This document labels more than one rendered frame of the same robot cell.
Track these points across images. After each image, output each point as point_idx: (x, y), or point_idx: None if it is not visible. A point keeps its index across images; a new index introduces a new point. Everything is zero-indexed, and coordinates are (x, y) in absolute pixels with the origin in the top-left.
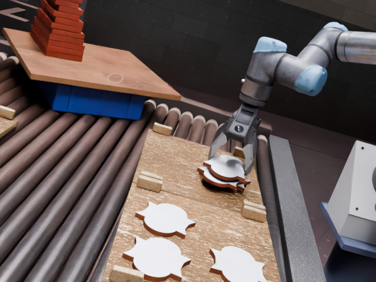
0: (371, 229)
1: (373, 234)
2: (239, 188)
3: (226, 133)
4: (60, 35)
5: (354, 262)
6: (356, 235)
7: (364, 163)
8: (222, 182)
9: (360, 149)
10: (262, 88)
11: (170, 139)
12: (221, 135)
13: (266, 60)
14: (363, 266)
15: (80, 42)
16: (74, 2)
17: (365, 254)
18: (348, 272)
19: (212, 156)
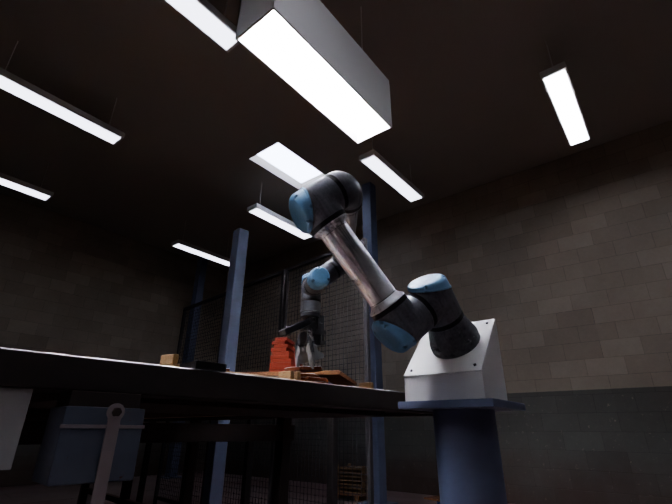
0: (429, 384)
1: (433, 389)
2: (306, 378)
3: (300, 345)
4: (276, 362)
5: (438, 432)
6: (420, 396)
7: (428, 340)
8: None
9: (427, 333)
10: (305, 302)
11: None
12: (297, 348)
13: (302, 285)
14: (445, 433)
15: (288, 364)
16: (282, 340)
17: (420, 406)
18: (439, 448)
19: (296, 366)
